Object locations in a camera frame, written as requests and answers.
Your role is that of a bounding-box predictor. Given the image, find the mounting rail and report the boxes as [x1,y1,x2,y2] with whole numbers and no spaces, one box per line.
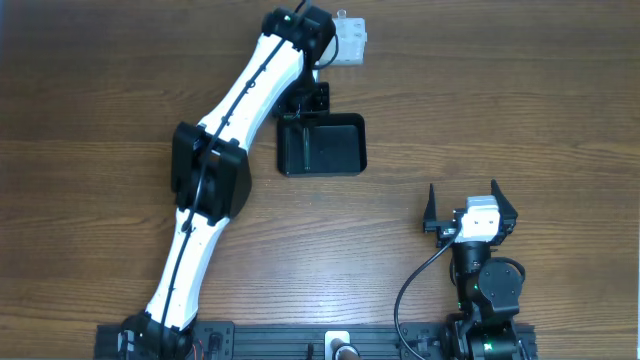
[94,321,539,360]

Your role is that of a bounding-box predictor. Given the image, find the black cable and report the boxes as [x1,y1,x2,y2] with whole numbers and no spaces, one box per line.
[294,0,341,71]
[393,227,464,360]

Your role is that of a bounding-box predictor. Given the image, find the white test tube rack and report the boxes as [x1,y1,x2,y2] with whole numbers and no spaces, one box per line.
[319,17,369,68]

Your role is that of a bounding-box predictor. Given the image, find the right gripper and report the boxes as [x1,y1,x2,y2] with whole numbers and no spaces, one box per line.
[422,178,519,249]

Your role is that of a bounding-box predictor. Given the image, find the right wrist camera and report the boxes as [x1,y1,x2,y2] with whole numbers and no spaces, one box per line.
[453,195,502,245]

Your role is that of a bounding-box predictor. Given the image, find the black tray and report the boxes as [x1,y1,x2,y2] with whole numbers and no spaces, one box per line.
[276,112,369,179]

